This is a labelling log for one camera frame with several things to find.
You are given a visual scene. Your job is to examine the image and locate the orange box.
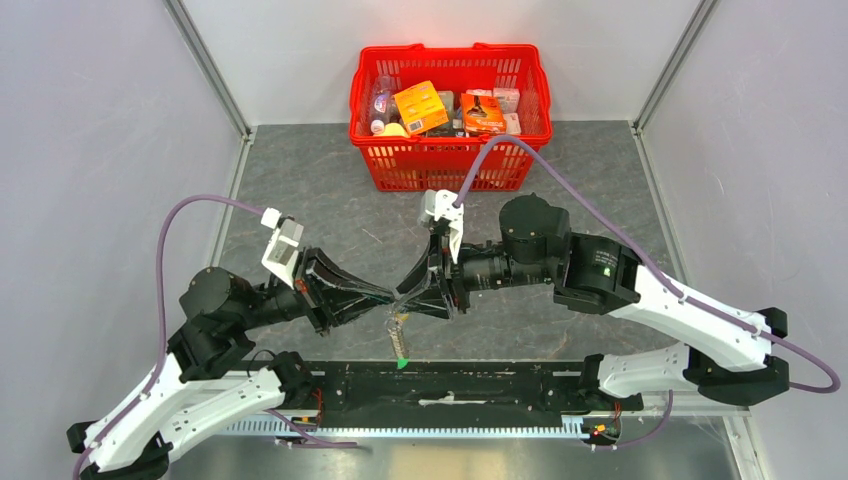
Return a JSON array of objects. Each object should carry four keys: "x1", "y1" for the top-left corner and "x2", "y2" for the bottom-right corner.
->
[{"x1": 393, "y1": 80, "x2": 449, "y2": 136}]

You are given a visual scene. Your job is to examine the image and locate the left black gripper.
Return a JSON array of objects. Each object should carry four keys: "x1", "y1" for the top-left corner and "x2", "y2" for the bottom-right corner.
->
[{"x1": 237, "y1": 243, "x2": 398, "y2": 334}]

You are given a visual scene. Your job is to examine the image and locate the plastic bottle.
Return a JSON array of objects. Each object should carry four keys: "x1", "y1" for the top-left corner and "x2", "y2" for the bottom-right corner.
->
[{"x1": 368, "y1": 75, "x2": 400, "y2": 135}]

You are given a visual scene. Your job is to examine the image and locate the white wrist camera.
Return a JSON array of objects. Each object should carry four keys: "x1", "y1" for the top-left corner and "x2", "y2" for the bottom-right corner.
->
[
  {"x1": 419, "y1": 189, "x2": 465, "y2": 264},
  {"x1": 261, "y1": 208, "x2": 304, "y2": 288}
]

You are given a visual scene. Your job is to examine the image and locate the red shopping basket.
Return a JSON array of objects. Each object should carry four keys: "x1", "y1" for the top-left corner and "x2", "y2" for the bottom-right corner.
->
[{"x1": 348, "y1": 43, "x2": 553, "y2": 192}]

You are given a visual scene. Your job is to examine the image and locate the orange black package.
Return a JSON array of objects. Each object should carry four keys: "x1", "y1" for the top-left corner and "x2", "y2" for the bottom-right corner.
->
[{"x1": 460, "y1": 93, "x2": 507, "y2": 135}]

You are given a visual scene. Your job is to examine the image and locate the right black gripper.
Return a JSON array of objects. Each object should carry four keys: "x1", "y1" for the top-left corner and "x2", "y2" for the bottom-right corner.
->
[{"x1": 394, "y1": 226, "x2": 555, "y2": 322}]

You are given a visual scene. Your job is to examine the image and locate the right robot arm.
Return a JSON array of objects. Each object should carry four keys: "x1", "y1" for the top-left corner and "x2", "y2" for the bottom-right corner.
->
[{"x1": 397, "y1": 190, "x2": 790, "y2": 409}]

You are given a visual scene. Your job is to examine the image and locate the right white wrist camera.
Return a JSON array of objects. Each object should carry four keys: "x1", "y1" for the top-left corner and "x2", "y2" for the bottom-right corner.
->
[{"x1": 419, "y1": 189, "x2": 465, "y2": 264}]

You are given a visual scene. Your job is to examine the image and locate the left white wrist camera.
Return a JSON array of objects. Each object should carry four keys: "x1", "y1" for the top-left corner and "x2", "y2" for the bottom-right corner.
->
[{"x1": 261, "y1": 208, "x2": 304, "y2": 288}]

